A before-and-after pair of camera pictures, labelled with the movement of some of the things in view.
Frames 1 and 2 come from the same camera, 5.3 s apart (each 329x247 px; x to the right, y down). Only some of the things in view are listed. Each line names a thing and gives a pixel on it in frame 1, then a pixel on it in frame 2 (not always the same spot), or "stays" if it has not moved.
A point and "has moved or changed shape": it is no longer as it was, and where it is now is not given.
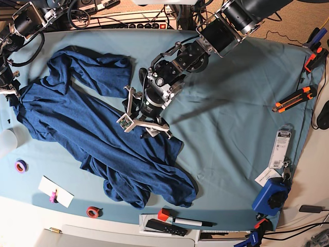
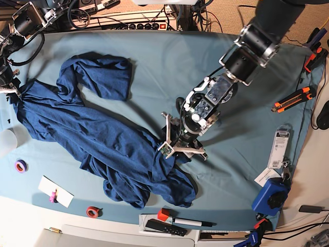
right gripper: (145, 108) → (179, 139)
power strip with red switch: (151, 19) stays
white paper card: (268, 173) stays
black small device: (311, 209) stays
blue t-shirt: (77, 106) has moved or changed shape
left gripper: (8, 85) stays
